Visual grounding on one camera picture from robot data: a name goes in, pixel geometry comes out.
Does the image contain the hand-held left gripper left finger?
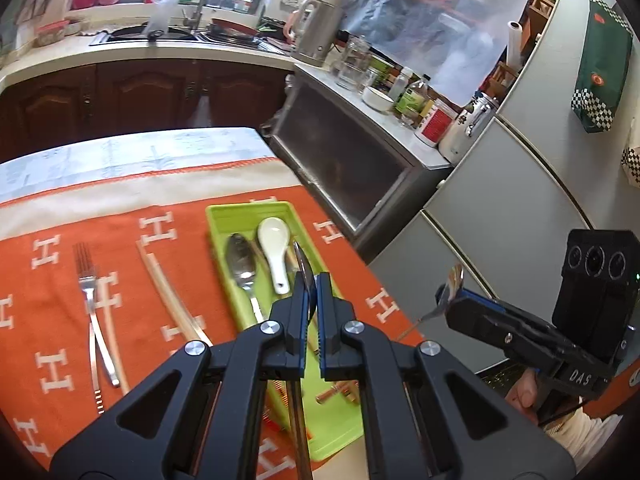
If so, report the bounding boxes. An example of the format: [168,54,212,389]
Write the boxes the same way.
[47,271,309,480]

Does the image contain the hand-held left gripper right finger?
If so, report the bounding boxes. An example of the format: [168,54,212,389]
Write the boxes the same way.
[317,271,577,480]

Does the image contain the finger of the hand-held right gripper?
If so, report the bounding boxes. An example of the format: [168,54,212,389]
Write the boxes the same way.
[436,284,551,333]
[446,302,614,402]

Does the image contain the white ceramic spoon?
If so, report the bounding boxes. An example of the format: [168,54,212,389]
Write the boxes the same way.
[257,217,292,295]

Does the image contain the green plastic utensil tray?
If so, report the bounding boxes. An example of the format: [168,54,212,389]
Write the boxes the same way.
[206,201,365,462]

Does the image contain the person's right forearm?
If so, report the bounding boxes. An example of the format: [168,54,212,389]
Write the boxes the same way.
[542,400,631,461]

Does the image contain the person's right hand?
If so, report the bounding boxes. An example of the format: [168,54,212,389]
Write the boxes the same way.
[504,374,538,423]

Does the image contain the checkered hanging bag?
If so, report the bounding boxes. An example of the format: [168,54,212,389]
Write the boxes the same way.
[620,145,640,183]

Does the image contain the white chrome thermos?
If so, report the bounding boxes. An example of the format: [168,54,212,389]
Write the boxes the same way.
[439,92,501,166]

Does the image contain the stainless steel cabinet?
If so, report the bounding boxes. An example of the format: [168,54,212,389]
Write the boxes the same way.
[260,62,453,263]

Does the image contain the red label container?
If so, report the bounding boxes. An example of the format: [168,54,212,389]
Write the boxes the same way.
[414,99,458,148]

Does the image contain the green label bottle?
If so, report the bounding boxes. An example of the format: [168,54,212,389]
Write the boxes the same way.
[395,74,432,117]

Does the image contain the white bowl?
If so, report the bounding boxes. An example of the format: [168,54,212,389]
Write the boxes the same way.
[361,86,396,113]

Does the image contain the green hanging bag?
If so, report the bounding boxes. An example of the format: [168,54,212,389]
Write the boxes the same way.
[571,0,633,133]

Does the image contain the clear plastic bottle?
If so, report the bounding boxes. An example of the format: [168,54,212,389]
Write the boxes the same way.
[387,67,413,103]

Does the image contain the pale patterned table cover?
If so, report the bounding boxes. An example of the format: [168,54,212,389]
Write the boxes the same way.
[0,127,281,203]

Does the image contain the orange patterned tablecloth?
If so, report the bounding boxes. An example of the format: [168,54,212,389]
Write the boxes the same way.
[0,155,426,480]

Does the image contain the white paper roll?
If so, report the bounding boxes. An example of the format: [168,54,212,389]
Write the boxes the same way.
[505,21,525,68]

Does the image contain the clear glass jar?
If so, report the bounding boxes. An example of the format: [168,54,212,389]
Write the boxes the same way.
[337,35,373,92]

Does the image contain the translucent plastic sheet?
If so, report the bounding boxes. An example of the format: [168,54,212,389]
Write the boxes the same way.
[340,0,531,106]

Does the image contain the steel electric kettle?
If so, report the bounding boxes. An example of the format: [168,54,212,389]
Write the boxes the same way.
[290,0,343,68]

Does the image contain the red pan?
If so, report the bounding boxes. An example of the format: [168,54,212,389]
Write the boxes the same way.
[207,17,261,40]

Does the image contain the kitchen sink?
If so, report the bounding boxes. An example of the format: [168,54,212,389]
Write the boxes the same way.
[90,24,206,45]

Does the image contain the clear lidded food container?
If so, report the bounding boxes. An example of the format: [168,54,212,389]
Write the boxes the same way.
[35,20,68,47]

